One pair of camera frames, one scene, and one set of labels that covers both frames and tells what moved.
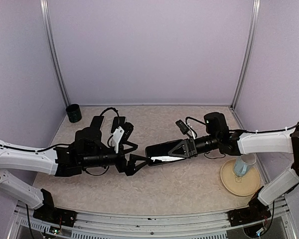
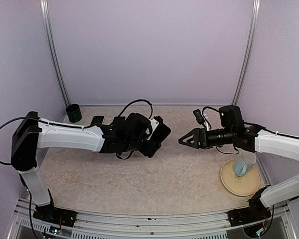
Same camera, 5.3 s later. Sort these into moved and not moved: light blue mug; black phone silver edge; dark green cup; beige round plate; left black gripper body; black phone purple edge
Moved: left black gripper body; black phone silver edge
Not moved: beige round plate; dark green cup; light blue mug; black phone purple edge
